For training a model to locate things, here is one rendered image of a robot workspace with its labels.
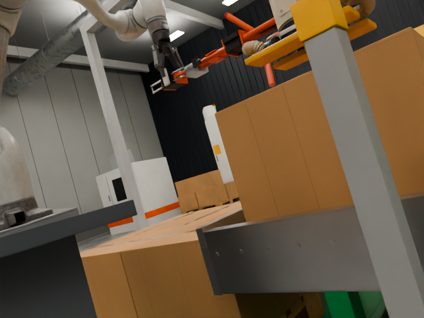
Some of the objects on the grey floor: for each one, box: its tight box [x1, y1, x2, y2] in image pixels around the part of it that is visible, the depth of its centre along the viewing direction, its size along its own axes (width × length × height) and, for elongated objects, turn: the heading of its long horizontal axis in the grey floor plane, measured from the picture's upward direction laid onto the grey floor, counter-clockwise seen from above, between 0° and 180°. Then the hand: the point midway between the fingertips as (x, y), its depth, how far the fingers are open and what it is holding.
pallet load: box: [175, 169, 240, 214], centre depth 912 cm, size 121×102×90 cm
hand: (173, 79), depth 151 cm, fingers closed on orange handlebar, 8 cm apart
